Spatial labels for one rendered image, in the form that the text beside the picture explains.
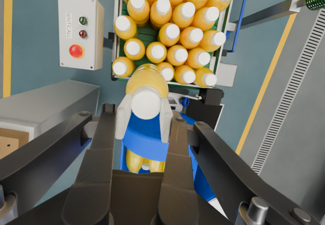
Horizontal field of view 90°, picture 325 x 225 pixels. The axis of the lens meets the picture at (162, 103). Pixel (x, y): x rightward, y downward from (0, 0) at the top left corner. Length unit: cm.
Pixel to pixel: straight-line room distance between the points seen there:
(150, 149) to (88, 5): 44
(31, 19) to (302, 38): 256
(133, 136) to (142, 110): 28
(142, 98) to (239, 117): 186
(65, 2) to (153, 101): 45
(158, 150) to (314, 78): 219
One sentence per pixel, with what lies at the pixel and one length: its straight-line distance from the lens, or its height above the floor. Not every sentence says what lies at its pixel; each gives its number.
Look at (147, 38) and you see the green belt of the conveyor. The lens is 73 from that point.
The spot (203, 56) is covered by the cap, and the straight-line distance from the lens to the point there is 55.
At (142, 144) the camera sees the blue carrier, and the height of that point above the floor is 122.
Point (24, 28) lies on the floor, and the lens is 194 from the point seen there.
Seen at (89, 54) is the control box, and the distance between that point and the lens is 55.
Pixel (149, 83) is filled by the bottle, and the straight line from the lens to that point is 23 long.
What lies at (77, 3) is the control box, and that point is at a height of 110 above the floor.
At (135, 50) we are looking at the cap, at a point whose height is 111.
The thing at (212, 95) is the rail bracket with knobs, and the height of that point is 100.
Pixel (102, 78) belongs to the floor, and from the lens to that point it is 169.
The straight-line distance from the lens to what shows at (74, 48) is 56.
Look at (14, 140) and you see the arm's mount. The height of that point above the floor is 106.
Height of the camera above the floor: 163
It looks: 74 degrees down
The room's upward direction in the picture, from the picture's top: 160 degrees clockwise
